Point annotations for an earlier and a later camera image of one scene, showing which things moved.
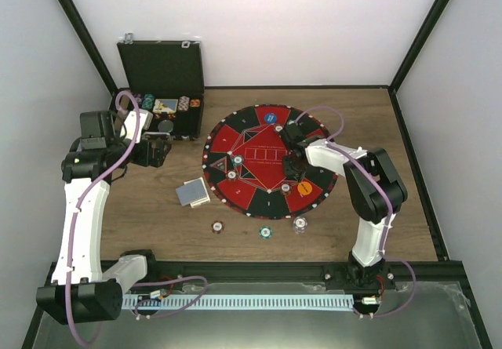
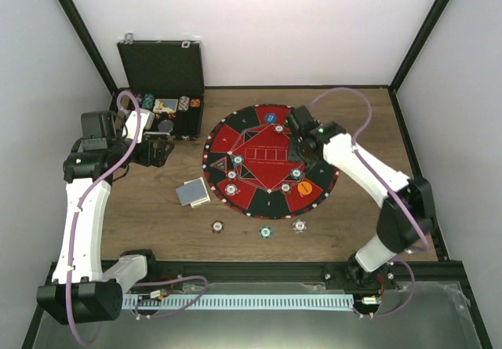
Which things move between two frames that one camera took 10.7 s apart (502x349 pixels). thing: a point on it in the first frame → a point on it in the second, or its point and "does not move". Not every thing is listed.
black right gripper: x=289 y=170 → x=314 y=161
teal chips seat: x=238 y=160 does not move
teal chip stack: x=266 y=231 does not move
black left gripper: x=145 y=159 does not move
